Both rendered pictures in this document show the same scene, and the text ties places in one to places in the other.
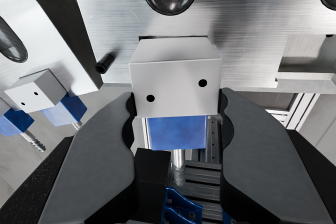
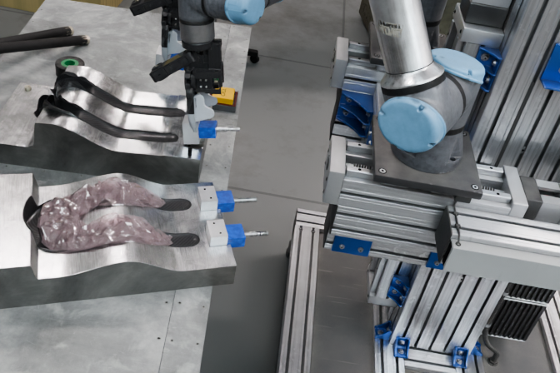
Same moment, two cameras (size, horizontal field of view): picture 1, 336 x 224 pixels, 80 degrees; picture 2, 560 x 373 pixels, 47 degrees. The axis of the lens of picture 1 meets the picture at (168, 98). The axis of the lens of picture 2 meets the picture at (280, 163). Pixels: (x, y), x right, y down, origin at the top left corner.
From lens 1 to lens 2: 1.51 m
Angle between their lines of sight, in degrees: 68
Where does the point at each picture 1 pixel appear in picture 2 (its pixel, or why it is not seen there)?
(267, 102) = (362, 261)
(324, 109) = not seen: hidden behind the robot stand
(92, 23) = (176, 154)
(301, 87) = (231, 138)
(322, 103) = not seen: hidden behind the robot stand
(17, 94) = (204, 196)
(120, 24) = (178, 148)
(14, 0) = (163, 190)
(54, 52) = (188, 189)
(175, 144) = (213, 124)
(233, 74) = not seen: hidden behind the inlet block
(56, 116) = (225, 197)
